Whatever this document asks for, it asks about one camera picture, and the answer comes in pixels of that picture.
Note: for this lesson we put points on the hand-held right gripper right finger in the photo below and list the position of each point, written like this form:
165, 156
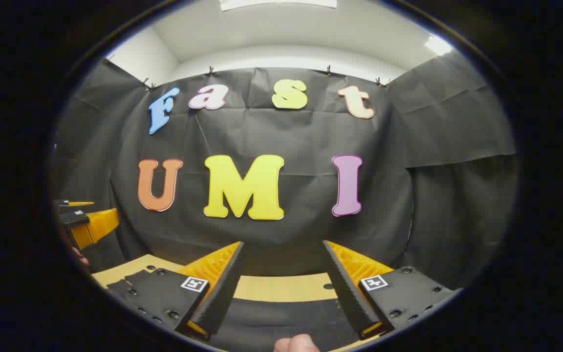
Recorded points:
347, 293

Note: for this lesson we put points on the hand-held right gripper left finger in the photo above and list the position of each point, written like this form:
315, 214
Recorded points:
223, 298

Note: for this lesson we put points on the ceiling light panel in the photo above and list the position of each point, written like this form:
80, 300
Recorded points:
279, 4
438, 45

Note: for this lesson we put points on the black backdrop cloth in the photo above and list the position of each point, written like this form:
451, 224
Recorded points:
301, 132

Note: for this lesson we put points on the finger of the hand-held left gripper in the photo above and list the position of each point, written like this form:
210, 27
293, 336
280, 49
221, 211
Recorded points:
97, 227
78, 203

